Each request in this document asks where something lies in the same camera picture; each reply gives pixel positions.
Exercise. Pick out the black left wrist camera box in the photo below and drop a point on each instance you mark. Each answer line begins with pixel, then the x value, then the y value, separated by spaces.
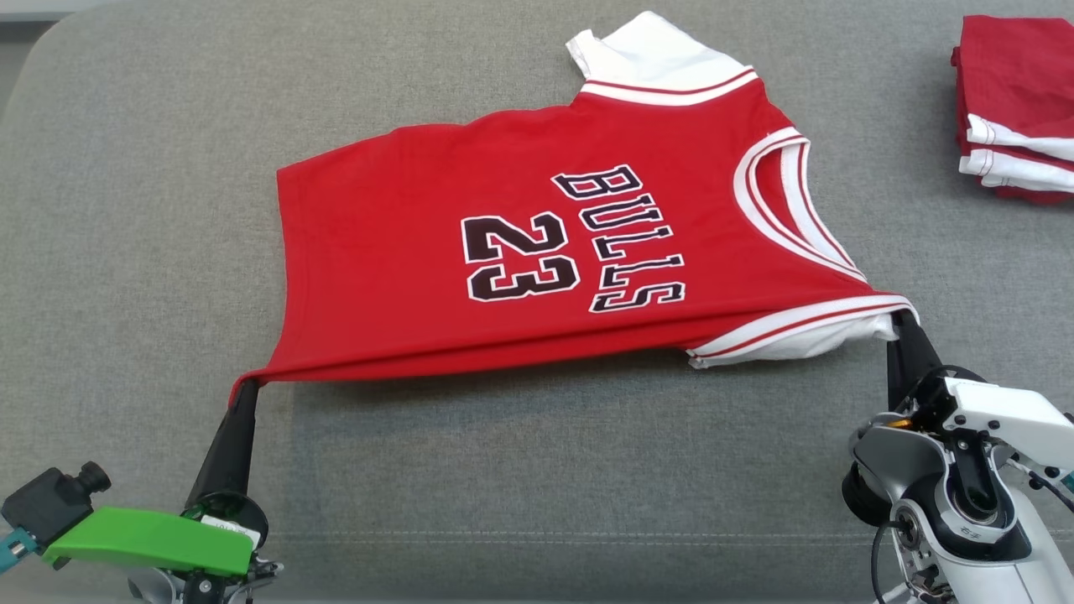
pixel 46 503

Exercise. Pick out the red white basketball jersey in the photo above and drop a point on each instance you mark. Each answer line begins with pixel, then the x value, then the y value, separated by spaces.
pixel 377 252

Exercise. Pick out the red shorts with white stripes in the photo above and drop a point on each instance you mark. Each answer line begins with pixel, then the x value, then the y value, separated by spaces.
pixel 1015 75

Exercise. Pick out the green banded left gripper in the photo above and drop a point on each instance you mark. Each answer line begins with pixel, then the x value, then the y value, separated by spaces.
pixel 151 541

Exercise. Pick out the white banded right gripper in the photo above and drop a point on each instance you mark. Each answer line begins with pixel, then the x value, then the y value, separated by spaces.
pixel 1007 411

